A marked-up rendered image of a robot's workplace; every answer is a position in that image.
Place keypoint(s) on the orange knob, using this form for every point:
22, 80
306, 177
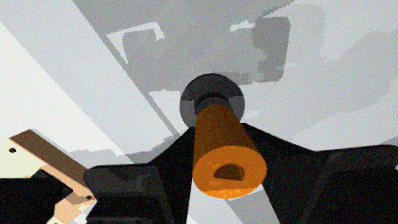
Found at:
226, 163

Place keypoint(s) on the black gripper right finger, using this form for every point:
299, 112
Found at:
295, 176

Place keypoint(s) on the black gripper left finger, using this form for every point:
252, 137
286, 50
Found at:
168, 177

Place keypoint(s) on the dark grey round pedestal with shaft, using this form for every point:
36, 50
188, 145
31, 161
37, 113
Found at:
210, 89

